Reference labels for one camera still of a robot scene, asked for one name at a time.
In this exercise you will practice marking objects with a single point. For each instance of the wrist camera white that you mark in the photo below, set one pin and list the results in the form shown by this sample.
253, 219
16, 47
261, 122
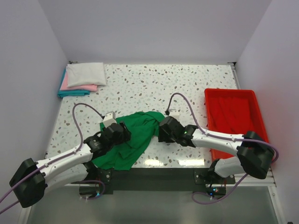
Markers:
109, 119
173, 113

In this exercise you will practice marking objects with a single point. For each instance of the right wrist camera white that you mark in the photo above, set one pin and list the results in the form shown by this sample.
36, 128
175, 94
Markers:
173, 113

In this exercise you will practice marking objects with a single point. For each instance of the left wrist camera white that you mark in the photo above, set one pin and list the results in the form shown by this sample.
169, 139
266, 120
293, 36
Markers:
109, 119

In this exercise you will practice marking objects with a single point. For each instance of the folded pink t shirt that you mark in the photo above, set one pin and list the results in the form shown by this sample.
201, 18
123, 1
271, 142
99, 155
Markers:
64, 85

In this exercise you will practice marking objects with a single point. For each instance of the red t shirt in bin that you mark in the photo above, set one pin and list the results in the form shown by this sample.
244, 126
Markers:
230, 115

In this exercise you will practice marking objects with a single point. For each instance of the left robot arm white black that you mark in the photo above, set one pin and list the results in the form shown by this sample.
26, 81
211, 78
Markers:
32, 178

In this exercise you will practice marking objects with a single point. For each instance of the red plastic bin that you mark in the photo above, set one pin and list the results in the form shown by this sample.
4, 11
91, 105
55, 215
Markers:
255, 112

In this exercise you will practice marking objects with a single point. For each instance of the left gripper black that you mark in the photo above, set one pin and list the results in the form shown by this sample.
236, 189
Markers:
124, 131

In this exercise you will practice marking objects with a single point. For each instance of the green t shirt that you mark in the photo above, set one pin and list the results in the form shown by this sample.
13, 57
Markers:
143, 127

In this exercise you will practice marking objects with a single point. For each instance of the folded white t shirt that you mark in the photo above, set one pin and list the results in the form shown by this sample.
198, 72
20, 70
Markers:
86, 74

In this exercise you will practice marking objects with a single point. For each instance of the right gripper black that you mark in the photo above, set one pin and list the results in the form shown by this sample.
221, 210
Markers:
162, 130

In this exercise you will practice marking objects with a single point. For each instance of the folded teal t shirt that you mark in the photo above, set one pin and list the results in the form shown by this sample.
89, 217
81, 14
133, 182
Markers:
62, 94

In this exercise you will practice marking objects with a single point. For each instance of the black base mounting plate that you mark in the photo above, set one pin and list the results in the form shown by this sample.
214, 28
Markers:
153, 179

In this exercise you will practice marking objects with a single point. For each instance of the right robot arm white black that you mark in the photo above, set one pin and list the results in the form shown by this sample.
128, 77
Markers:
249, 154

